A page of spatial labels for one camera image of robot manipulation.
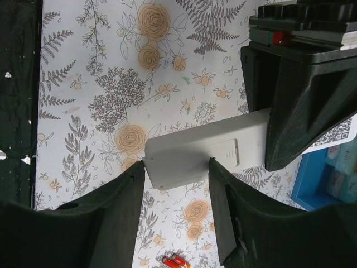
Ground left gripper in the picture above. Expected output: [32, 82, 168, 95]
[240, 1, 356, 171]

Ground white remote control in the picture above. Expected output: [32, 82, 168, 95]
[143, 109, 270, 190]

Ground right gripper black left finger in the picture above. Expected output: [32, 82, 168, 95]
[1, 161, 145, 267]

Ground blue shelf unit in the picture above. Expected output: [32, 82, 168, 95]
[291, 148, 349, 211]

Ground red battery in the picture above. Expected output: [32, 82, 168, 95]
[162, 256, 191, 268]
[172, 254, 189, 266]

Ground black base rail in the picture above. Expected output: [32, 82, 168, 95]
[1, 1, 43, 208]

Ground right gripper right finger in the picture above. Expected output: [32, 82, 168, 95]
[208, 159, 356, 267]

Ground teal white small box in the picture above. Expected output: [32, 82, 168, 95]
[325, 141, 356, 204]

